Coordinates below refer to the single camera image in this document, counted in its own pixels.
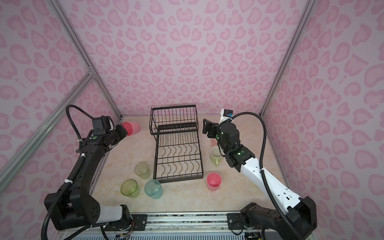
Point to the aluminium frame post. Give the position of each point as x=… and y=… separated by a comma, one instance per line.
x=307, y=13
x=64, y=20

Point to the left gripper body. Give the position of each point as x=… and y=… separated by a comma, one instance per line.
x=117, y=134

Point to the aluminium frame post left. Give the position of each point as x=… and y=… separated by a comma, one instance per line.
x=64, y=20

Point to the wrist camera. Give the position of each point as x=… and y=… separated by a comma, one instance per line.
x=226, y=115
x=101, y=125

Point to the clear pink plastic cup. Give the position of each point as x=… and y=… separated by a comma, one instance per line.
x=214, y=142

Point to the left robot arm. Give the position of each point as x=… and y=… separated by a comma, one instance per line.
x=72, y=206

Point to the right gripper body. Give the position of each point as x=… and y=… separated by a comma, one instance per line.
x=215, y=132

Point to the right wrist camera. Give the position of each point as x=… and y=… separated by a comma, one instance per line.
x=226, y=115

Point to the bright green plastic cup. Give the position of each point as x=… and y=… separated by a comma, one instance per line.
x=130, y=188

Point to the pale green textured cup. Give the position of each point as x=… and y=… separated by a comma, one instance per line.
x=142, y=170

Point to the pink cup front right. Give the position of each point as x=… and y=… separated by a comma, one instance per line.
x=214, y=181

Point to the aluminium frame diagonal bar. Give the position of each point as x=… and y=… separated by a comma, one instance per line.
x=19, y=159

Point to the pale green mug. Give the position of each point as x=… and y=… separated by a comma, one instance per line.
x=215, y=155

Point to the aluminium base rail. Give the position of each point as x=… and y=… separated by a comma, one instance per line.
x=185, y=226

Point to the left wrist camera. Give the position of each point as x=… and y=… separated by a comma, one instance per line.
x=101, y=125

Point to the black wire dish rack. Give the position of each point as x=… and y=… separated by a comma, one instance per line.
x=178, y=155

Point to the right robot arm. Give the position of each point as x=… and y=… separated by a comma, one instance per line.
x=292, y=217

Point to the teal plastic cup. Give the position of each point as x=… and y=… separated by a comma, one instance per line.
x=154, y=189

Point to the aluminium frame post right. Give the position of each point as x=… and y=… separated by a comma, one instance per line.
x=307, y=13

